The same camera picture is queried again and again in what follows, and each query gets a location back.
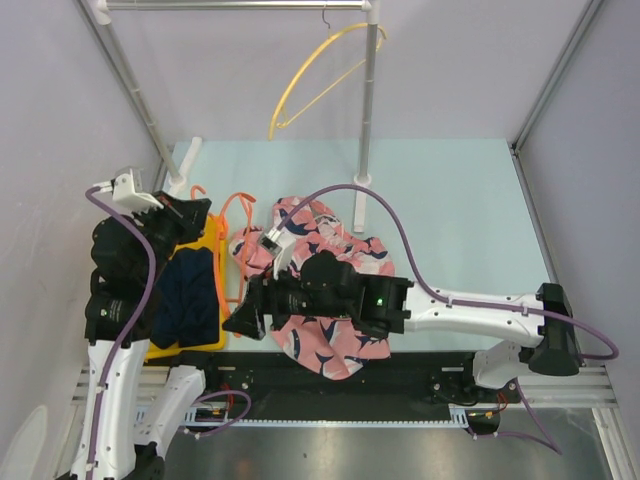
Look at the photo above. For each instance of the pink patterned shorts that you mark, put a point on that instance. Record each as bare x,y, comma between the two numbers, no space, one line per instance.
329,347

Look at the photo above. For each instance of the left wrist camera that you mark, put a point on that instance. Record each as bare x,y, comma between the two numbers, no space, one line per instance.
127,191

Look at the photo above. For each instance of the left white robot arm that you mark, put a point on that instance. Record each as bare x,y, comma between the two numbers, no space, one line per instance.
129,253

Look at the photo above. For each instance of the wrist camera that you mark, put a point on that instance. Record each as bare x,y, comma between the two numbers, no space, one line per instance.
280,244
127,191

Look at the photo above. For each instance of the orange hanger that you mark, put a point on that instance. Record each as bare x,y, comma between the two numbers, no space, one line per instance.
221,231

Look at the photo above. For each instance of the metal clothes rack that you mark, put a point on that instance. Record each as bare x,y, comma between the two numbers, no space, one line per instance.
102,10

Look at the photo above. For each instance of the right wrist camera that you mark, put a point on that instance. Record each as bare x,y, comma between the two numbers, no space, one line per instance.
280,244

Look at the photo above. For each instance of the cream yellow hanger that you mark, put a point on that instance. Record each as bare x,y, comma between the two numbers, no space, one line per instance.
288,109

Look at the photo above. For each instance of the yellow plastic bin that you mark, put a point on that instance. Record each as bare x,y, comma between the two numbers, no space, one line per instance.
156,354

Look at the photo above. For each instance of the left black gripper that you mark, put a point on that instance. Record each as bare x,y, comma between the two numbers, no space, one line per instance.
189,214

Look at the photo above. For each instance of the navy blue shorts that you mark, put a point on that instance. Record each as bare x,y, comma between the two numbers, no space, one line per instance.
188,313

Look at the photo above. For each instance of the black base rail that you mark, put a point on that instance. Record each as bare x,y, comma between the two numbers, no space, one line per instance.
407,387

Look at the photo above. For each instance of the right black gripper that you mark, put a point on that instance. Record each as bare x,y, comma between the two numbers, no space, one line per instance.
248,319

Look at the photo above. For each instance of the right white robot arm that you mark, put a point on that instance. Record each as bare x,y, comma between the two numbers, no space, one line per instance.
534,330

